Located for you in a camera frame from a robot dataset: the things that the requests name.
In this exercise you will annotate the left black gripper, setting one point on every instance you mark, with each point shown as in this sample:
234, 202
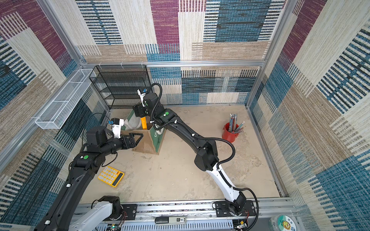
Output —
133, 144

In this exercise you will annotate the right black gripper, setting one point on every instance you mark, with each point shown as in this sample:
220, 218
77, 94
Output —
140, 111

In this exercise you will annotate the yellow utility knife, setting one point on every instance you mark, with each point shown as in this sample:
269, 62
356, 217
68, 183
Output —
144, 123

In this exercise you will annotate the green Christmas burlap tote bag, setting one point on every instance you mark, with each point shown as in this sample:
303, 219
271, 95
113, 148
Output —
151, 140

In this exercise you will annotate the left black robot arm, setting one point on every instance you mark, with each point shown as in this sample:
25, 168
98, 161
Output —
101, 142

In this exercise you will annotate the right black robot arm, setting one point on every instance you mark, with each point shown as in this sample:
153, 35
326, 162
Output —
205, 148

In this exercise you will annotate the yellow calculator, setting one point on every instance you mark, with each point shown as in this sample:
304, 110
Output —
111, 176

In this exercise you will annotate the pencils in cup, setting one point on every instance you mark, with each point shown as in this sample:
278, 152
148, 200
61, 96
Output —
233, 125

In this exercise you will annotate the red pencil cup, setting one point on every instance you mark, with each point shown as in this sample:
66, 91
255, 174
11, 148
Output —
228, 136

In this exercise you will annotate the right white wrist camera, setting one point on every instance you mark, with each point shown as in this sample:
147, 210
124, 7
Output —
142, 92

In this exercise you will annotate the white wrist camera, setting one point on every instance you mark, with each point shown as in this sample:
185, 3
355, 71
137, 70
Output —
116, 125
142, 92

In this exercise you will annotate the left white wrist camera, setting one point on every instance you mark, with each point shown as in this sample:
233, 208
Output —
116, 125

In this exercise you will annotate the black wire mesh shelf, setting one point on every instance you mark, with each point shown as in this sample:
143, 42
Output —
118, 84

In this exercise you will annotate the white wire mesh basket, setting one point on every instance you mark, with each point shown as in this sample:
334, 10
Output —
59, 109

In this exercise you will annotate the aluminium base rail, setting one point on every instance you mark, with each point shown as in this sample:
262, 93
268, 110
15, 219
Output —
109, 214

